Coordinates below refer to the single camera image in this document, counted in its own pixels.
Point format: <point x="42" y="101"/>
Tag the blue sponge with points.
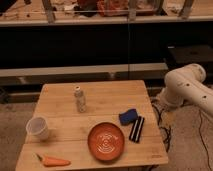
<point x="128" y="116"/>

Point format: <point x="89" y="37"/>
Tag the black white striped block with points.
<point x="136" y="129"/>

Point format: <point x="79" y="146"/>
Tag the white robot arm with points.
<point x="186" y="83"/>

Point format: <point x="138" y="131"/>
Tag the orange carrot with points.
<point x="52" y="162"/>

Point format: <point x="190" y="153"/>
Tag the orange round plate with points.
<point x="106" y="142"/>

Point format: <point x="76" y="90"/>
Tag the white plastic cup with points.
<point x="37" y="127"/>

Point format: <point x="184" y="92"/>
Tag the black box on shelf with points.
<point x="184" y="55"/>

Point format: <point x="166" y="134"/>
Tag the wooden table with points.
<point x="69" y="129"/>

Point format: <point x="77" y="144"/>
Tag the long wooden shelf bench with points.
<point x="32" y="46"/>

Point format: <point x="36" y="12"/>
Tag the orange clutter on shelf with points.
<point x="102" y="7"/>

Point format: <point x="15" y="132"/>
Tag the small clear plastic bottle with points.
<point x="80" y="99"/>

